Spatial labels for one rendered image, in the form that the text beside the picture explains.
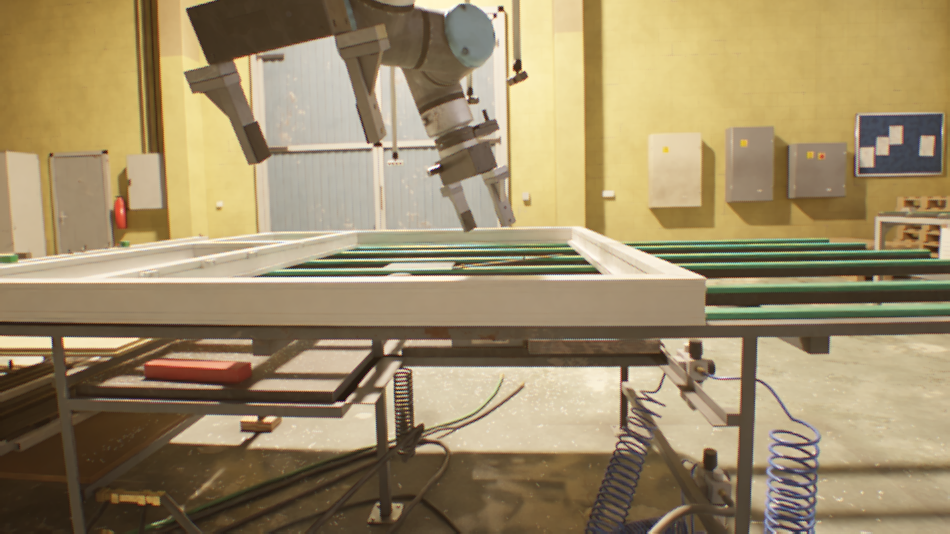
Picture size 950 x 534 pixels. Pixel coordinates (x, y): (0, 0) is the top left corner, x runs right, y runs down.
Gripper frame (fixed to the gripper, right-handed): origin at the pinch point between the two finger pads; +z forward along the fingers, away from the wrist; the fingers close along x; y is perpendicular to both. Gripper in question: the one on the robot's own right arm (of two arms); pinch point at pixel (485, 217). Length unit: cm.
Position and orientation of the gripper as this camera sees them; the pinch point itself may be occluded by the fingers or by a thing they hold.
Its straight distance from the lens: 87.9
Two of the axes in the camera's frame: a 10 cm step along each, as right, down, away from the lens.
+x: 5.2, -0.6, -8.5
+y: -7.8, 3.8, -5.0
